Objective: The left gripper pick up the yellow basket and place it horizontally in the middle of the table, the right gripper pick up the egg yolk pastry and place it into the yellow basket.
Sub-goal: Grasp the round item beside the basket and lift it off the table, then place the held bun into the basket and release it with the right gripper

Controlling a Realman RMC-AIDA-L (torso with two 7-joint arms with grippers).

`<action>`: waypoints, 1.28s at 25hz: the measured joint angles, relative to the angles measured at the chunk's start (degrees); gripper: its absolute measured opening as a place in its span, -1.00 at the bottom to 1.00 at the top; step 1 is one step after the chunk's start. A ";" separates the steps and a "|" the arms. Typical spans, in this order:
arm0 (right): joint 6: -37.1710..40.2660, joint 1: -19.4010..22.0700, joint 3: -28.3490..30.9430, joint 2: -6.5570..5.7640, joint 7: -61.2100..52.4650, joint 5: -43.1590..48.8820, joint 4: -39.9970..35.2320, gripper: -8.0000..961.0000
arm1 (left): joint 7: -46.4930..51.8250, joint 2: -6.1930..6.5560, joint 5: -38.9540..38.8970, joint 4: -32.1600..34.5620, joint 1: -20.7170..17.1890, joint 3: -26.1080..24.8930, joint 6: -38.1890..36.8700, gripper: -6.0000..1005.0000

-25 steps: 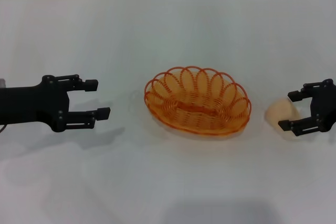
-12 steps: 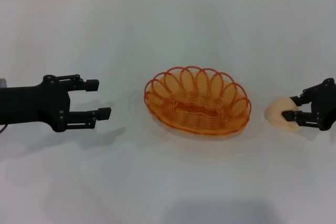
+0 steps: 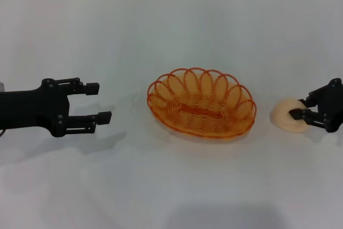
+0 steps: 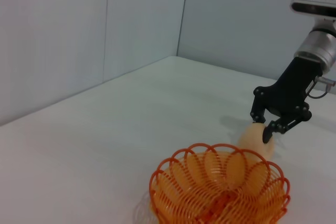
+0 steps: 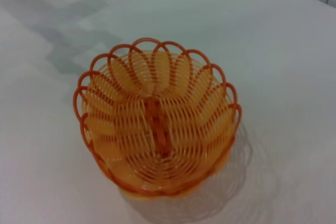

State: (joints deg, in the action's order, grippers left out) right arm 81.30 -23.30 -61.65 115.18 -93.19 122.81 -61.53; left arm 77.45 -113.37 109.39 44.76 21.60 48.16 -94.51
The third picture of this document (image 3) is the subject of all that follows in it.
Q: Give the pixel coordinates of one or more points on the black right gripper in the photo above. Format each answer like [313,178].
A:
[333,108]

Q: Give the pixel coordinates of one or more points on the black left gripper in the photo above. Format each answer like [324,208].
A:
[29,108]

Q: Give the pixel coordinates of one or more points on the pale round bread bun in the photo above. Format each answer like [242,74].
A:
[281,115]

